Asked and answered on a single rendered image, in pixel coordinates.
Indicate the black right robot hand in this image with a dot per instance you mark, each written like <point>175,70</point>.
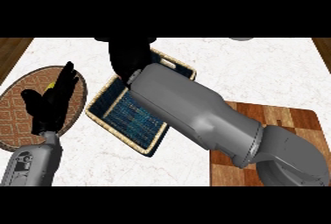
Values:
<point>129,55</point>

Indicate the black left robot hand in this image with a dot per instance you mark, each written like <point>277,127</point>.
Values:
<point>54,102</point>

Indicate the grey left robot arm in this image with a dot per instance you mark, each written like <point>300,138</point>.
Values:
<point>37,163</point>

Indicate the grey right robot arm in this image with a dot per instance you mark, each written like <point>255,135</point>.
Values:
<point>203,116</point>

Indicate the yellow squash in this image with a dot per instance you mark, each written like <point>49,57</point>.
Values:
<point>51,86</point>

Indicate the blue wicker-rimmed basket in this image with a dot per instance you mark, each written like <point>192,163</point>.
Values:
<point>129,119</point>

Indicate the checkered wooden cutting board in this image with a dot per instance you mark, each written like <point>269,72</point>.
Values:
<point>228,172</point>

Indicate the grey rounded object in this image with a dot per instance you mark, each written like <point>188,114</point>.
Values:
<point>241,39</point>

